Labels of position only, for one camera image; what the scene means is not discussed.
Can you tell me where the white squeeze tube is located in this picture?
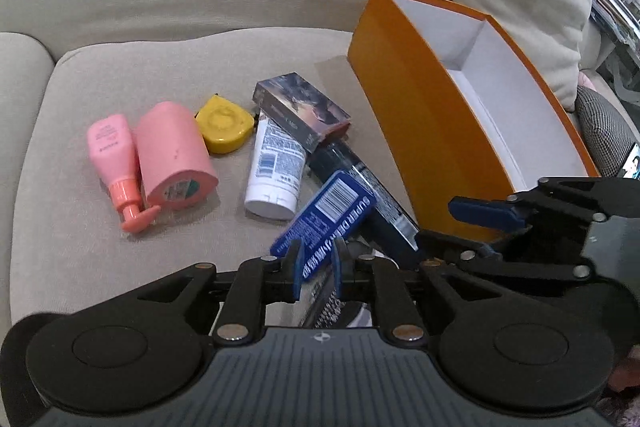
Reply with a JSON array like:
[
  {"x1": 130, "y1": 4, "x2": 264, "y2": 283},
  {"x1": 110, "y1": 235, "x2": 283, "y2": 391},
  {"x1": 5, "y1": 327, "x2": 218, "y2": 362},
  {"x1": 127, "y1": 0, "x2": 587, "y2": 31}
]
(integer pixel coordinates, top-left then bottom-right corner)
[{"x1": 244, "y1": 117, "x2": 307, "y2": 221}]

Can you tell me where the houndstooth cushion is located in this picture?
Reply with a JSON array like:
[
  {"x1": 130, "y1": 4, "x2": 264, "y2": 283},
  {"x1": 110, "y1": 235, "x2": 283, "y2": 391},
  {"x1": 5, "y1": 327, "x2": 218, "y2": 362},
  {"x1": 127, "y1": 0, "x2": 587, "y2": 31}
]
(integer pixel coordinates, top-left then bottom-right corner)
[{"x1": 575, "y1": 86, "x2": 638, "y2": 178}]

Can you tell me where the stack of magazines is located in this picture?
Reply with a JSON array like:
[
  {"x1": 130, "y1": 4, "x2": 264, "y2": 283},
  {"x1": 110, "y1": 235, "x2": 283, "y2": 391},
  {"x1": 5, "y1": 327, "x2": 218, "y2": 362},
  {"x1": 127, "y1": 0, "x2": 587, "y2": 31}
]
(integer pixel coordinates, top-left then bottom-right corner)
[{"x1": 590, "y1": 0, "x2": 640, "y2": 52}]

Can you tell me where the picture printed card box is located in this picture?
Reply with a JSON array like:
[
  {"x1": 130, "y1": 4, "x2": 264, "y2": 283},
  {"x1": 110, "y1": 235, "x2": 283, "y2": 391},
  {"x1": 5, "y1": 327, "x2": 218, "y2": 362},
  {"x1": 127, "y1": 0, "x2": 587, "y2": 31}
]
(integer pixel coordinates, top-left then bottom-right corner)
[{"x1": 252, "y1": 72, "x2": 352, "y2": 154}]

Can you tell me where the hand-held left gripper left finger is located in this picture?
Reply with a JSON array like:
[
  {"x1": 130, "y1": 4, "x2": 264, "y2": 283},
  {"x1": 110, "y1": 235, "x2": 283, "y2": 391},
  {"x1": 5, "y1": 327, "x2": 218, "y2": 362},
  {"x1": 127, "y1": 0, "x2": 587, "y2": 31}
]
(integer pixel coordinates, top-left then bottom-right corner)
[{"x1": 107, "y1": 239, "x2": 306, "y2": 349}]

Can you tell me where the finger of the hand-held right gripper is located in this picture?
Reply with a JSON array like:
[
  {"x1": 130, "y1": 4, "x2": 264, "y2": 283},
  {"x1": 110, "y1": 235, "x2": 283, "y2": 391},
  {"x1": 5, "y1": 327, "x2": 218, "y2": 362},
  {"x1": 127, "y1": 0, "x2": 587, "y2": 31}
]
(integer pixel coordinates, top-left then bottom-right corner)
[
  {"x1": 448, "y1": 177, "x2": 610, "y2": 235},
  {"x1": 417, "y1": 229, "x2": 592, "y2": 282}
]

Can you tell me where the pink pump bottle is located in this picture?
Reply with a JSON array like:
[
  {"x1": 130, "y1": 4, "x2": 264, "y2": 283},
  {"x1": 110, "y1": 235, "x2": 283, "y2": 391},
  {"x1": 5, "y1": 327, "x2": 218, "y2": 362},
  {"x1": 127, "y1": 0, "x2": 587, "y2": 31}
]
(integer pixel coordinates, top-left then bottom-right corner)
[{"x1": 86, "y1": 113, "x2": 162, "y2": 235}]

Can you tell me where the dark cylindrical bottle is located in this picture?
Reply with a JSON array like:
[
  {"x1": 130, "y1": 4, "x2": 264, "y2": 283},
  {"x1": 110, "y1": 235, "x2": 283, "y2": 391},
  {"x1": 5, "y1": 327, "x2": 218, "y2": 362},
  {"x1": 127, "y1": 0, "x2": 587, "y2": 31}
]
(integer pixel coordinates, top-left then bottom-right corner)
[{"x1": 307, "y1": 142, "x2": 426, "y2": 270}]

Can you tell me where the plaid and black pouch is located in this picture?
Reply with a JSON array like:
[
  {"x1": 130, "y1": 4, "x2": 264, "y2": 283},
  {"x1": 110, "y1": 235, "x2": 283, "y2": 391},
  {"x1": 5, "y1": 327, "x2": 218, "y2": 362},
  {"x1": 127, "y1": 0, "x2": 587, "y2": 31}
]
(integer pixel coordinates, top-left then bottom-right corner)
[{"x1": 299, "y1": 252, "x2": 375, "y2": 330}]

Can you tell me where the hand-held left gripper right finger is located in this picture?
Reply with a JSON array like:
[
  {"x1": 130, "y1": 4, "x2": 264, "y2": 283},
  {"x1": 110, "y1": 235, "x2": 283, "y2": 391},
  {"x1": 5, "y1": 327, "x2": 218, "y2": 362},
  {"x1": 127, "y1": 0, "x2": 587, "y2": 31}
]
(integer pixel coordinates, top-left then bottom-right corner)
[{"x1": 332, "y1": 239, "x2": 516, "y2": 344}]

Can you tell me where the yellow tape measure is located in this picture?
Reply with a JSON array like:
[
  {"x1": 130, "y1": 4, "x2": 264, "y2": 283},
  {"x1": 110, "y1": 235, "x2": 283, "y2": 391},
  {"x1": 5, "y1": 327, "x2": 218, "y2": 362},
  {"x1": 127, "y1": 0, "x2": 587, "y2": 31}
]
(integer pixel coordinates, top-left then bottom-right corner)
[{"x1": 195, "y1": 94, "x2": 256, "y2": 155}]

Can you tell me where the large pink container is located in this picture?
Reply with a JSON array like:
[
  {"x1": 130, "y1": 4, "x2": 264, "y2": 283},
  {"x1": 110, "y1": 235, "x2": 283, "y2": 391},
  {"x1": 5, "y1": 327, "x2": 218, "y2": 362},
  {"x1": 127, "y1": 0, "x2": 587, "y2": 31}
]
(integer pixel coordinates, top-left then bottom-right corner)
[{"x1": 134, "y1": 102, "x2": 221, "y2": 211}]

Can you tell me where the orange cardboard box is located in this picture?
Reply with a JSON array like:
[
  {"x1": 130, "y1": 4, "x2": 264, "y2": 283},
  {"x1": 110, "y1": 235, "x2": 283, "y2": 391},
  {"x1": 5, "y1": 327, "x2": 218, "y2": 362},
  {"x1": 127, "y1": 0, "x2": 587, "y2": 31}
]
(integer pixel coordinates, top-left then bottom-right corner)
[{"x1": 347, "y1": 0, "x2": 601, "y2": 244}]

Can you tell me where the blue barcode box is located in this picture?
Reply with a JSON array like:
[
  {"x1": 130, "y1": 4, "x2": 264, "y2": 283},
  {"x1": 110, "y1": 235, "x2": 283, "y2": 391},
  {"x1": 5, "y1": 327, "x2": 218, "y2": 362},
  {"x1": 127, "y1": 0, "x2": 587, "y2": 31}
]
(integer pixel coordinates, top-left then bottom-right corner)
[{"x1": 270, "y1": 170, "x2": 376, "y2": 283}]

